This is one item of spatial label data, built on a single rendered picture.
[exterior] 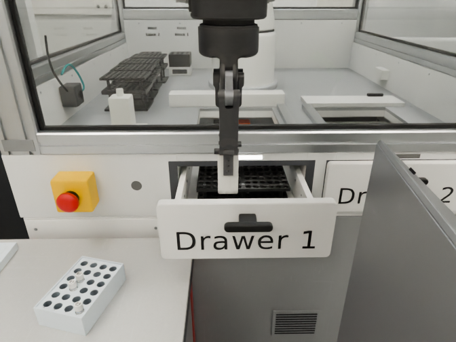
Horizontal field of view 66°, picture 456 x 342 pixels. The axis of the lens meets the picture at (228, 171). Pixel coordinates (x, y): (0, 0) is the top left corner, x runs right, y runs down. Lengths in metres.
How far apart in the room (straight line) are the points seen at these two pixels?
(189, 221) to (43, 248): 0.36
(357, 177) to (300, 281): 0.30
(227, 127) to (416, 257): 0.25
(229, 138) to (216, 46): 0.11
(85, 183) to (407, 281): 0.57
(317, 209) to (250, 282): 0.36
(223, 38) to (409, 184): 0.25
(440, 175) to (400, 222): 0.48
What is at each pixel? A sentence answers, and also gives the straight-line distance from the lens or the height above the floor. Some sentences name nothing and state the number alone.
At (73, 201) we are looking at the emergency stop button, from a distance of 0.72.
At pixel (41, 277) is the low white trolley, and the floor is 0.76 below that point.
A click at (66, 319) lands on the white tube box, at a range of 0.62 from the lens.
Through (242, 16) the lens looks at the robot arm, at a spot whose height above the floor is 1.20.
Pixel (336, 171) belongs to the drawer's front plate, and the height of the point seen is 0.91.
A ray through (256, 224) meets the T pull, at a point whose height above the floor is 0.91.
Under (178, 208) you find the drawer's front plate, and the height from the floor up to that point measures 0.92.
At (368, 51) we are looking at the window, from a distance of 0.71.
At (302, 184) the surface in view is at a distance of 0.70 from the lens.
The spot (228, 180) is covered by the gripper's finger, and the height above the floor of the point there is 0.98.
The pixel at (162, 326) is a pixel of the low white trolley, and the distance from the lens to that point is 0.61.
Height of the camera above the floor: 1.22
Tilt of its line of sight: 26 degrees down
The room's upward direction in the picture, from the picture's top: straight up
